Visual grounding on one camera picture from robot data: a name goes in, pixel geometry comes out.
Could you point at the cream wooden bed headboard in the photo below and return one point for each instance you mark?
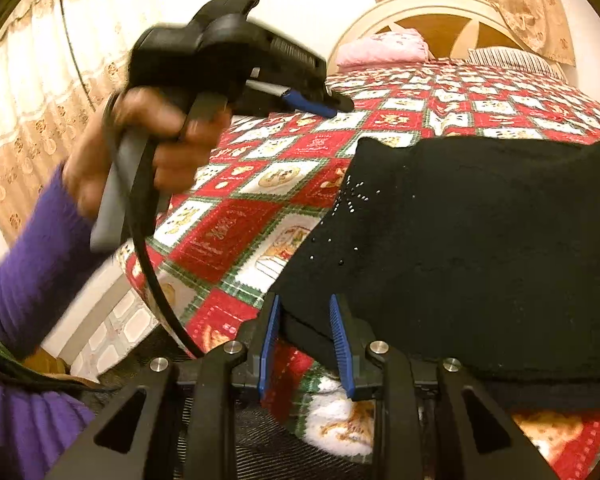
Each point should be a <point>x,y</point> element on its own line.
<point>430,25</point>

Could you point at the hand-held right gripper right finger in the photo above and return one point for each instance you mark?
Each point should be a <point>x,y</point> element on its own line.
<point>341,345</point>

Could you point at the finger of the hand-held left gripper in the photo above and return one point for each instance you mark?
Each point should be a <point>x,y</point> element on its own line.
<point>312,102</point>

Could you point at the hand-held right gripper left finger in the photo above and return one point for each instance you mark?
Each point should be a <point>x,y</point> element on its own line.
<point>268,345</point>

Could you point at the person's purple clothed torso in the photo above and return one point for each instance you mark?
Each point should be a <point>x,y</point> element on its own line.
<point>25,425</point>

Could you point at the person's left forearm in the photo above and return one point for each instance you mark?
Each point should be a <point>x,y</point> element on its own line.
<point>35,255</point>

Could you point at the black pants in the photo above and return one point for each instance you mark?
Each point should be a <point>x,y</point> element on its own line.
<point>470,260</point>

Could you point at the person's left hand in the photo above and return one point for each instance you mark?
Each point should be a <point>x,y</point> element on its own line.
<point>130,125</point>

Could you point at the striped pillow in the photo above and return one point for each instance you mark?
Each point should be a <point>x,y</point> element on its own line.
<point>515,60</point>

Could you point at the pink pillow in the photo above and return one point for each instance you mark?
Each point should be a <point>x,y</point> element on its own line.
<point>385,47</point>

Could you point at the red printed bear quilt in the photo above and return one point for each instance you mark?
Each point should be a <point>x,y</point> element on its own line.
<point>240,220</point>

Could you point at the dark mesh fabric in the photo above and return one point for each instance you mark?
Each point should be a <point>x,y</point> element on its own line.
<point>270,450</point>

